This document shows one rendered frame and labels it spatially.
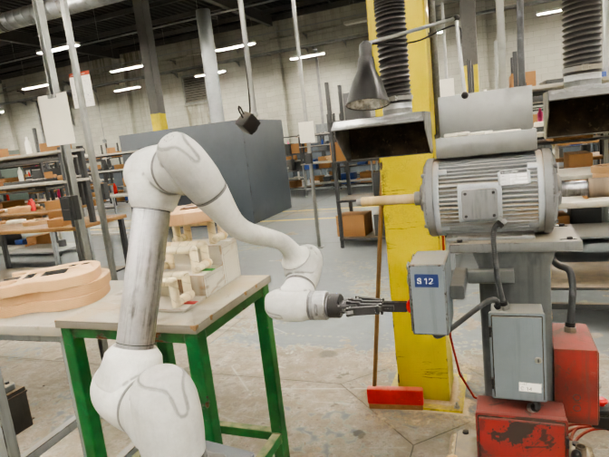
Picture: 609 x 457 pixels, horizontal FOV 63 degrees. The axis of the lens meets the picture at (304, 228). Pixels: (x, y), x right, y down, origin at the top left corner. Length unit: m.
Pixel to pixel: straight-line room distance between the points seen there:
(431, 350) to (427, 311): 1.41
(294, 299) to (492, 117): 0.85
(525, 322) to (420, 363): 1.36
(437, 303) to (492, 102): 0.68
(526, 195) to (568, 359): 0.51
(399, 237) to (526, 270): 1.13
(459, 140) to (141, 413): 1.13
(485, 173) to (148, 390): 1.09
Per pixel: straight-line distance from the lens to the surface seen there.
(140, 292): 1.39
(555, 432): 1.68
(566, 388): 1.74
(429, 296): 1.37
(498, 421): 1.66
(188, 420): 1.27
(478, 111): 1.71
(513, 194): 1.54
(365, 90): 1.55
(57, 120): 3.17
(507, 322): 1.55
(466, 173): 1.56
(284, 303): 1.54
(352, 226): 6.77
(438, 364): 2.82
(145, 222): 1.38
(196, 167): 1.25
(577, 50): 1.69
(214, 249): 2.05
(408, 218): 2.59
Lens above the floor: 1.47
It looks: 10 degrees down
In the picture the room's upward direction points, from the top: 6 degrees counter-clockwise
